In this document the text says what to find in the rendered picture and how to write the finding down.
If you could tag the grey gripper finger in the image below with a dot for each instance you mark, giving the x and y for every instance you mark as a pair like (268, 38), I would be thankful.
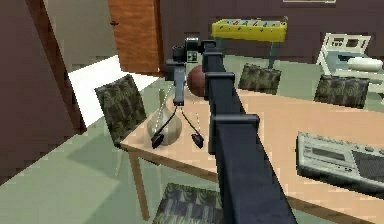
(190, 126)
(165, 126)

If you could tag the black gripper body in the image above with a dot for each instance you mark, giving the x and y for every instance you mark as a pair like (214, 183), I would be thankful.
(179, 71)

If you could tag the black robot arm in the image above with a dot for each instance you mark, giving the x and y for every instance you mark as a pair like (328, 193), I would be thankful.
(246, 173)

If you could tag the grey green vase jar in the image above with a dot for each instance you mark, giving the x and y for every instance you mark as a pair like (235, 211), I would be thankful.
(173, 128)

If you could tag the green patterned dining chair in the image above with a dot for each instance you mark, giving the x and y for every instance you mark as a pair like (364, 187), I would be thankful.
(188, 205)
(121, 106)
(259, 79)
(340, 91)

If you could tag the brown basketball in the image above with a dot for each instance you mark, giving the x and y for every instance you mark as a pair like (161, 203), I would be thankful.
(197, 81)

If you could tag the orange wooden room door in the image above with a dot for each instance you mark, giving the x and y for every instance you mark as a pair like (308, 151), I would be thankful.
(135, 35)

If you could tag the yellow foosball table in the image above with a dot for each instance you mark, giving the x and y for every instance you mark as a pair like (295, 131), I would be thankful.
(250, 31)

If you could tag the light wooden dining table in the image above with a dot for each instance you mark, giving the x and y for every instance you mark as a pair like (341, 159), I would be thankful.
(286, 133)

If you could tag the grey radio cassette player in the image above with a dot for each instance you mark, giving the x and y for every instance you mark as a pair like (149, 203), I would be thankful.
(336, 160)

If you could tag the white pillow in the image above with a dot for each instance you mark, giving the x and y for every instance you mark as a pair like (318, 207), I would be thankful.
(365, 64)

